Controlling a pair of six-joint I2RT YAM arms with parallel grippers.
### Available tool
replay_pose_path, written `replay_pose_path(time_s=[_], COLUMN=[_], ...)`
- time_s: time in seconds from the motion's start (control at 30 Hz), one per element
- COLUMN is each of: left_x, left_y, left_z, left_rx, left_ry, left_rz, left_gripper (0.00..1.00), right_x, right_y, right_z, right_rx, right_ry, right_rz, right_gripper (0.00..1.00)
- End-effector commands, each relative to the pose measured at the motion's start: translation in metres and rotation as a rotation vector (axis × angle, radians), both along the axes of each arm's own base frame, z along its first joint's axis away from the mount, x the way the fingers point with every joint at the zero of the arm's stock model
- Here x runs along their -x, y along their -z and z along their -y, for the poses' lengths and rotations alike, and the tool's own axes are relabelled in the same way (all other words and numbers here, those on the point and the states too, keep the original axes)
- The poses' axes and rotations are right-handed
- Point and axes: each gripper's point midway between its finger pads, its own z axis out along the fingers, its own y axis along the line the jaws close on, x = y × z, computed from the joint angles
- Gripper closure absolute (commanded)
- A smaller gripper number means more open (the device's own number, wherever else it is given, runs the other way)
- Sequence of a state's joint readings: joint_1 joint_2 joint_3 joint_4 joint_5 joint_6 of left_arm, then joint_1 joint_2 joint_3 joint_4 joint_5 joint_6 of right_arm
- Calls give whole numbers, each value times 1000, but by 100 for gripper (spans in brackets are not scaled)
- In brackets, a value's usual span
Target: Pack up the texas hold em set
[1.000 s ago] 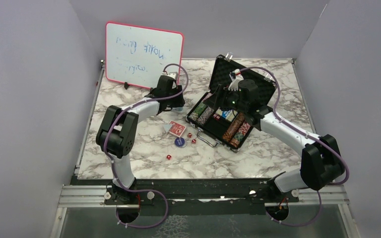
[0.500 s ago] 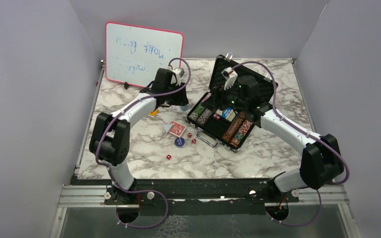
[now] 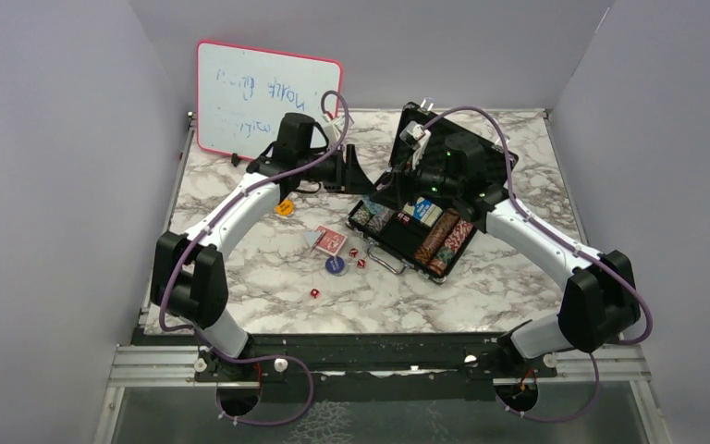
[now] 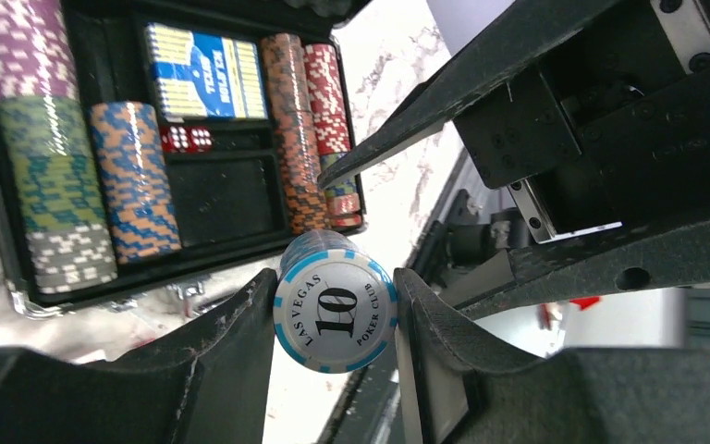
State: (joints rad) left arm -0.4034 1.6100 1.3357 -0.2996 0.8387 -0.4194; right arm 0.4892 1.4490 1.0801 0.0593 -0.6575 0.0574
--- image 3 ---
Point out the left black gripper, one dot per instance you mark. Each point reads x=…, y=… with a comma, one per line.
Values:
x=348, y=176

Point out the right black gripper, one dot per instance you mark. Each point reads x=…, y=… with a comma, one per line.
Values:
x=392, y=194

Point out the red playing card deck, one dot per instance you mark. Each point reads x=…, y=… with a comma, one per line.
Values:
x=328, y=241

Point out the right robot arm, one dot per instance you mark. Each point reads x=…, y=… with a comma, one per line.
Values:
x=599, y=302

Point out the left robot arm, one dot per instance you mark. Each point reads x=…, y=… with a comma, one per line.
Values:
x=189, y=276

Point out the blue white card deck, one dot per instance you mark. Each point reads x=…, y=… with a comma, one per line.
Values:
x=424, y=211

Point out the black poker case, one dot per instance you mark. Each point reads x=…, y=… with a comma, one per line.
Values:
x=467, y=173

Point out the orange chip row in case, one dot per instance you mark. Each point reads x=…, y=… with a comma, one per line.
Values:
x=436, y=237

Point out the orange dealer button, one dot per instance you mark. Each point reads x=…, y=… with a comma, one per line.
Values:
x=285, y=208

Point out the blue dealer button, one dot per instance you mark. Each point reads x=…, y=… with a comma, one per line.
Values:
x=336, y=266

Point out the pink framed whiteboard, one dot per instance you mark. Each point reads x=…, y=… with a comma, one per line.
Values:
x=243, y=93

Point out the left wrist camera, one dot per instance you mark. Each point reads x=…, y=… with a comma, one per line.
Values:
x=333, y=128

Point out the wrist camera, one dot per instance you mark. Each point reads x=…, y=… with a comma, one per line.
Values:
x=417, y=137
x=333, y=128

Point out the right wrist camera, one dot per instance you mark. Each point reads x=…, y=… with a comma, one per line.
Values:
x=417, y=137

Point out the black mounting rail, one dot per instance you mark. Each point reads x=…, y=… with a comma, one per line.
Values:
x=296, y=368

